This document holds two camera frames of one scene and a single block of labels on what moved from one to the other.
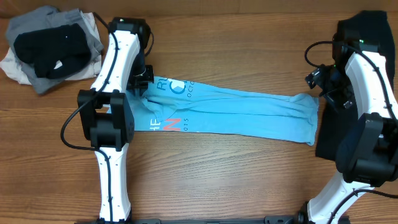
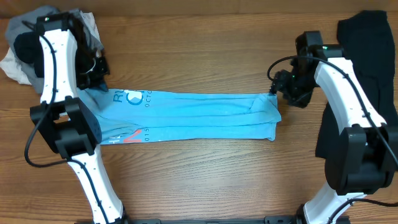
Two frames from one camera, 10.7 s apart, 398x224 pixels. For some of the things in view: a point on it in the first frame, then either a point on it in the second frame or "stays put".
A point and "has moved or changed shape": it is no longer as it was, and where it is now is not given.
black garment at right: (374, 26) stays put
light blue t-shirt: (165, 104) has moved or changed shape
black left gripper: (143, 84) → (93, 82)
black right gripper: (325, 88) → (280, 82)
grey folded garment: (43, 17) stays put
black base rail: (270, 219) stays put
